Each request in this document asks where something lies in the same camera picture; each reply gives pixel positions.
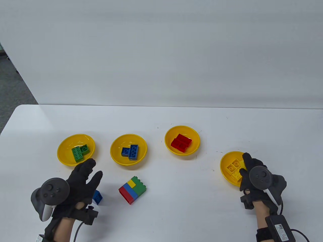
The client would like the grey handheld controller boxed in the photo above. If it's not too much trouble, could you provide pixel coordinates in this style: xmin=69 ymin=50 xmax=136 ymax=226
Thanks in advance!
xmin=31 ymin=178 xmax=70 ymax=222
xmin=249 ymin=166 xmax=287 ymax=206

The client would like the green long toy brick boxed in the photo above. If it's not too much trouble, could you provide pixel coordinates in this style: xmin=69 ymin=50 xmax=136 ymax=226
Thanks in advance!
xmin=71 ymin=147 xmax=84 ymax=163

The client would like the small multicolour toy brick stack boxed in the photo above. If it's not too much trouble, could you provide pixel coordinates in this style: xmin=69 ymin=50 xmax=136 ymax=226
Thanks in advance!
xmin=92 ymin=190 xmax=103 ymax=205

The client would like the large multicolour toy brick block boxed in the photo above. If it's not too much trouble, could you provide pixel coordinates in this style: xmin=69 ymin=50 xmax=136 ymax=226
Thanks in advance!
xmin=119 ymin=176 xmax=147 ymax=205

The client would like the yellow plastic bowl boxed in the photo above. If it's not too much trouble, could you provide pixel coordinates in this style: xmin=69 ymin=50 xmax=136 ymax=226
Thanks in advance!
xmin=57 ymin=133 xmax=96 ymax=166
xmin=110 ymin=134 xmax=148 ymax=166
xmin=164 ymin=125 xmax=200 ymax=156
xmin=220 ymin=151 xmax=253 ymax=187

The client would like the black wrist strap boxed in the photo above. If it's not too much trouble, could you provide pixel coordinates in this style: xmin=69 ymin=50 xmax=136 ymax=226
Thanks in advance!
xmin=256 ymin=227 xmax=274 ymax=242

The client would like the person's left forearm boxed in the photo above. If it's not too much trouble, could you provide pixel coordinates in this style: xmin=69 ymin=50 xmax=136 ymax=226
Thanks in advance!
xmin=52 ymin=217 xmax=76 ymax=242

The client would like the braided black cable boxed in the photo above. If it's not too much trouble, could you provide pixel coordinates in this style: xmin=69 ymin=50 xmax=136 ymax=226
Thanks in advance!
xmin=290 ymin=228 xmax=310 ymax=242

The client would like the red long toy brick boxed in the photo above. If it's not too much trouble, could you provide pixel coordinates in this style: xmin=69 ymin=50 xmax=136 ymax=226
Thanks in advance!
xmin=177 ymin=134 xmax=193 ymax=147

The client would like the person's right forearm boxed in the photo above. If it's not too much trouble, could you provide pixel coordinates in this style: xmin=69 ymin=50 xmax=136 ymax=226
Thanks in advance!
xmin=254 ymin=202 xmax=274 ymax=242

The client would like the blue long toy brick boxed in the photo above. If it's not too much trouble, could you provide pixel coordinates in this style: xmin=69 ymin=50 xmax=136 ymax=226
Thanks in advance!
xmin=128 ymin=145 xmax=139 ymax=161

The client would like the person's left hand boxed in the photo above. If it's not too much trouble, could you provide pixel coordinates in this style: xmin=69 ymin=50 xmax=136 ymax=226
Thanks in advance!
xmin=45 ymin=158 xmax=103 ymax=238

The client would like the person's right hand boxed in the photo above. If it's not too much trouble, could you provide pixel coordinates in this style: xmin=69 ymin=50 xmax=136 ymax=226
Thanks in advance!
xmin=239 ymin=153 xmax=278 ymax=215

